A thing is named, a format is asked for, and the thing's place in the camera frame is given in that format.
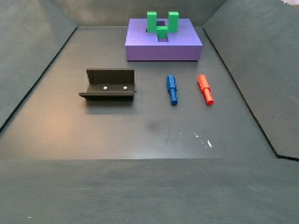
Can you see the black angled holder fixture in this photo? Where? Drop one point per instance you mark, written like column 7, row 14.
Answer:
column 110, row 84

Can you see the purple fixture base block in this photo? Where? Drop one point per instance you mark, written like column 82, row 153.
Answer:
column 181, row 47

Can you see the blue peg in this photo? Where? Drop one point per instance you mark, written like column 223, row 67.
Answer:
column 171, row 88

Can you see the red peg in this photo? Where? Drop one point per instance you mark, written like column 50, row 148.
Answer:
column 205, row 89

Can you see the green U-shaped block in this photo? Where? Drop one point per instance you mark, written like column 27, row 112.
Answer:
column 163, row 29

